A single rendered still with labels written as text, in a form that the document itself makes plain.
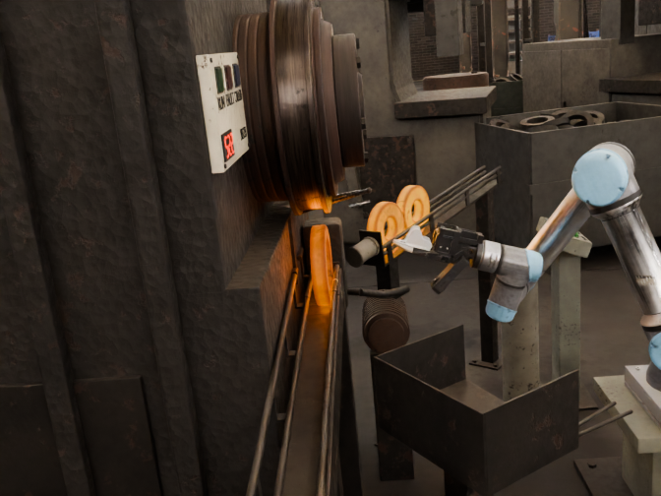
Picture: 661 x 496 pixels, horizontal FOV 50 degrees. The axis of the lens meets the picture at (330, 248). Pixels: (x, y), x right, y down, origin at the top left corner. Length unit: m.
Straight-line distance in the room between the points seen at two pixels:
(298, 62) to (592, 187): 0.70
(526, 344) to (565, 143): 1.54
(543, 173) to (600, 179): 2.03
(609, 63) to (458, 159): 1.55
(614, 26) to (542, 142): 1.91
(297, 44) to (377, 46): 2.87
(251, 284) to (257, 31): 0.53
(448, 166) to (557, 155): 0.79
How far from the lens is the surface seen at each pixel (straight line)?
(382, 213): 2.05
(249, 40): 1.45
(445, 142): 4.22
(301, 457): 1.18
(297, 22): 1.43
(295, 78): 1.36
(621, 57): 5.40
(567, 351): 2.50
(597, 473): 2.22
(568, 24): 10.43
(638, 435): 1.86
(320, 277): 1.56
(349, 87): 1.44
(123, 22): 1.11
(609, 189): 1.65
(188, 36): 1.12
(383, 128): 4.27
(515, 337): 2.39
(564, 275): 2.40
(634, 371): 2.03
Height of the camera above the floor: 1.24
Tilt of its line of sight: 16 degrees down
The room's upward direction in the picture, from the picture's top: 6 degrees counter-clockwise
